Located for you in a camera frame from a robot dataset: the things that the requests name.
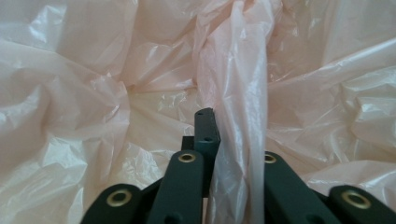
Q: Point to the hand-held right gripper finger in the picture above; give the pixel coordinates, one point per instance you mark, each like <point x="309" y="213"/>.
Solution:
<point x="206" y="130"/>

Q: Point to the pink plastic bag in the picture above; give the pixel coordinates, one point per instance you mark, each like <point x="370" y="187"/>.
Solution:
<point x="77" y="77"/>

